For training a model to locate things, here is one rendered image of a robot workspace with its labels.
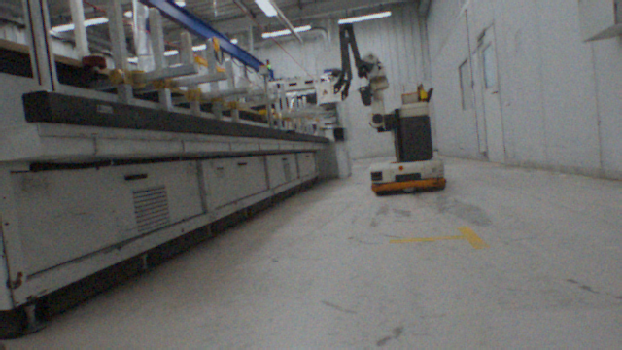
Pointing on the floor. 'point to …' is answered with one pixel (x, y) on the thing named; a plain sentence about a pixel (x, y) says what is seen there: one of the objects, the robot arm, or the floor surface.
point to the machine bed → (115, 204)
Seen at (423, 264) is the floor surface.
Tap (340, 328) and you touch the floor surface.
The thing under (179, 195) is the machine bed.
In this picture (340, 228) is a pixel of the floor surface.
